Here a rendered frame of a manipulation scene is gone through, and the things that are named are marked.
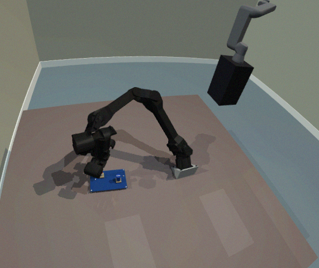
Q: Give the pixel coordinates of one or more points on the blue circuit board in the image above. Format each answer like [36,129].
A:
[109,180]

